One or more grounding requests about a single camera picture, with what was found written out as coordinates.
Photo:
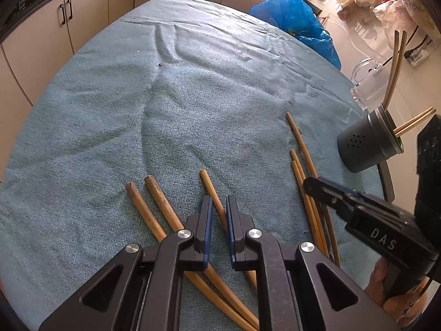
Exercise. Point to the clear glass mug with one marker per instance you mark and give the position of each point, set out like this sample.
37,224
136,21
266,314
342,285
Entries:
373,86

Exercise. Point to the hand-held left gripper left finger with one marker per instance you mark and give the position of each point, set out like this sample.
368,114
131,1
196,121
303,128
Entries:
207,234

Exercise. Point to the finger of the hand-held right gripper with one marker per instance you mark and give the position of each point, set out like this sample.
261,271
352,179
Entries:
355,194
313,185

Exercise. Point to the dark grey chopstick holder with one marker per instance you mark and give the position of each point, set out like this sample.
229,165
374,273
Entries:
365,144

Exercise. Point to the white wall power outlet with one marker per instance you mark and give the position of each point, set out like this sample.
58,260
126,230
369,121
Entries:
418,55

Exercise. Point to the wooden chopstick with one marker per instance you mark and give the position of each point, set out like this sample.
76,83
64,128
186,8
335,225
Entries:
311,215
295,157
394,58
413,120
400,58
299,138
210,189
163,201
141,203
417,123

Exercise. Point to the black phone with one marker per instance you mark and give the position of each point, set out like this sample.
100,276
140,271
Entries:
386,182

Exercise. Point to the bunch of hanging plastic bags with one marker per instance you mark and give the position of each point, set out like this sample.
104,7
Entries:
389,10

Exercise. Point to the cream lower kitchen cabinets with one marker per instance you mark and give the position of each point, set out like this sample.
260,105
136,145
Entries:
89,13

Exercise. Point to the blue table cloth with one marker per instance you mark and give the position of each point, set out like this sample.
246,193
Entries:
172,110

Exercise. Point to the person's right hand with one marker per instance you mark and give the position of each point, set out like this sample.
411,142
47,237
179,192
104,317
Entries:
403,307

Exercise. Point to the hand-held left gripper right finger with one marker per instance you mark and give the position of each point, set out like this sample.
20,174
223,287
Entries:
231,238

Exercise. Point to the blue plastic bag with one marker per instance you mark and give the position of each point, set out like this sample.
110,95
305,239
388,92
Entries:
293,13

